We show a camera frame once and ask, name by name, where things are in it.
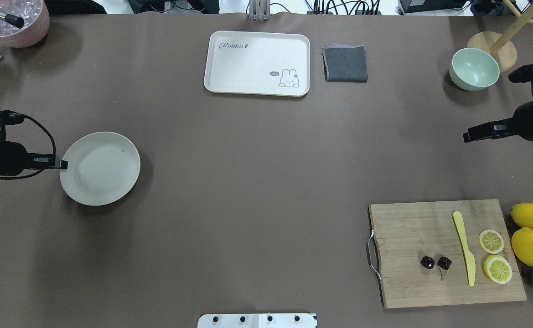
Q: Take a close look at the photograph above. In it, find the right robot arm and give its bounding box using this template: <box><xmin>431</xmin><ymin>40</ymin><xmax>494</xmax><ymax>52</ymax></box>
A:
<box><xmin>462</xmin><ymin>101</ymin><xmax>533</xmax><ymax>143</ymax></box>

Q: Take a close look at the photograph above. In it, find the whole yellow lemon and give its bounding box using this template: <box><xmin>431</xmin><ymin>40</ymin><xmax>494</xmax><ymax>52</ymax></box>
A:
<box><xmin>510</xmin><ymin>203</ymin><xmax>533</xmax><ymax>229</ymax></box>
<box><xmin>512</xmin><ymin>227</ymin><xmax>533</xmax><ymax>267</ymax></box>

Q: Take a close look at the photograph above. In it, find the pink bowl with ice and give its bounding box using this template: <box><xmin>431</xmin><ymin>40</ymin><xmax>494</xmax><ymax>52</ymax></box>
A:
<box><xmin>0</xmin><ymin>0</ymin><xmax>50</xmax><ymax>48</ymax></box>

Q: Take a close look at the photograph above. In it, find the mint green bowl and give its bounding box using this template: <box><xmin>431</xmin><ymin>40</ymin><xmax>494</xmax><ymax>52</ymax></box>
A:
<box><xmin>448</xmin><ymin>48</ymin><xmax>500</xmax><ymax>91</ymax></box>

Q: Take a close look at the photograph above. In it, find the cream rabbit tray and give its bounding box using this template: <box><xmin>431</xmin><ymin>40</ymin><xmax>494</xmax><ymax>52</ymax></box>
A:
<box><xmin>203</xmin><ymin>31</ymin><xmax>310</xmax><ymax>97</ymax></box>

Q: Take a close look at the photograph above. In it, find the yellow plastic knife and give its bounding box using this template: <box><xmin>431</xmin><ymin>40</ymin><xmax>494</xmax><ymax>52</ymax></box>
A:
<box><xmin>452</xmin><ymin>210</ymin><xmax>476</xmax><ymax>287</ymax></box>

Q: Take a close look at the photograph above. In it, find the dark red cherry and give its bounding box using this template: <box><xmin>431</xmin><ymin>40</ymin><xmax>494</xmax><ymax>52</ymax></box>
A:
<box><xmin>420</xmin><ymin>256</ymin><xmax>435</xmax><ymax>270</ymax></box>
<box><xmin>437</xmin><ymin>256</ymin><xmax>452</xmax><ymax>280</ymax></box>

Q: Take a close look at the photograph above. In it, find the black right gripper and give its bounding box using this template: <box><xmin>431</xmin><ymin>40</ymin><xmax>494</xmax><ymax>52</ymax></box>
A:
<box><xmin>463</xmin><ymin>101</ymin><xmax>533</xmax><ymax>143</ymax></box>

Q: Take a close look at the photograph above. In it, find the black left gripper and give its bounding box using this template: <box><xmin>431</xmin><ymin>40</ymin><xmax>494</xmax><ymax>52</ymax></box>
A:
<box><xmin>28</xmin><ymin>154</ymin><xmax>68</xmax><ymax>170</ymax></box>

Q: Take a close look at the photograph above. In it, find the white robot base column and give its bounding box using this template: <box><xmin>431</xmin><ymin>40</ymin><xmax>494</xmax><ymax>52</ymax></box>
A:
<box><xmin>197</xmin><ymin>313</ymin><xmax>318</xmax><ymax>328</ymax></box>

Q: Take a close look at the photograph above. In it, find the grey folded cloth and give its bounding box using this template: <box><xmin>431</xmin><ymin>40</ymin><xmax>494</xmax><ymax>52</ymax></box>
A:
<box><xmin>322</xmin><ymin>44</ymin><xmax>369</xmax><ymax>83</ymax></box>

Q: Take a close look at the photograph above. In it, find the wooden cutting board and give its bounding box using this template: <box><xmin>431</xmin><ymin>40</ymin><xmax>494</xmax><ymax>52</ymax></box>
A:
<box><xmin>370</xmin><ymin>199</ymin><xmax>527</xmax><ymax>309</ymax></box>

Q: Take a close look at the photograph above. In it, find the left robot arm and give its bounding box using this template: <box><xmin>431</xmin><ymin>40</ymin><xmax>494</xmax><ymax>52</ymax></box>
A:
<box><xmin>0</xmin><ymin>141</ymin><xmax>68</xmax><ymax>180</ymax></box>

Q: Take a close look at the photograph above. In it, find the aluminium frame post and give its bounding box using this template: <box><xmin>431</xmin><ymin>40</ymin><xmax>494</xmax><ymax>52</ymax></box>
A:
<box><xmin>248</xmin><ymin>0</ymin><xmax>272</xmax><ymax>21</ymax></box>

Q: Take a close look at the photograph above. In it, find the lemon slice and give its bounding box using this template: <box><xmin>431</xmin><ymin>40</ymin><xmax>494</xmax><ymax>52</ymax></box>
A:
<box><xmin>478</xmin><ymin>229</ymin><xmax>505</xmax><ymax>255</ymax></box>
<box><xmin>483</xmin><ymin>255</ymin><xmax>513</xmax><ymax>284</ymax></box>

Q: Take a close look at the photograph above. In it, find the cream round plate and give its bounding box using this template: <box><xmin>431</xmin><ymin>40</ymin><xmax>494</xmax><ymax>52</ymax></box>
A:
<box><xmin>60</xmin><ymin>132</ymin><xmax>141</xmax><ymax>206</ymax></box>

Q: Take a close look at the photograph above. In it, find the metal tool with black handle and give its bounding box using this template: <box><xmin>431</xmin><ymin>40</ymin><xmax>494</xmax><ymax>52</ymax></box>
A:
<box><xmin>0</xmin><ymin>11</ymin><xmax>25</xmax><ymax>29</ymax></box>

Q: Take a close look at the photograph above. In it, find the wooden mug tree stand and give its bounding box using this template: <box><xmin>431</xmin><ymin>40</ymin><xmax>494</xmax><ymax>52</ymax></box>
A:
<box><xmin>466</xmin><ymin>0</ymin><xmax>533</xmax><ymax>72</ymax></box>

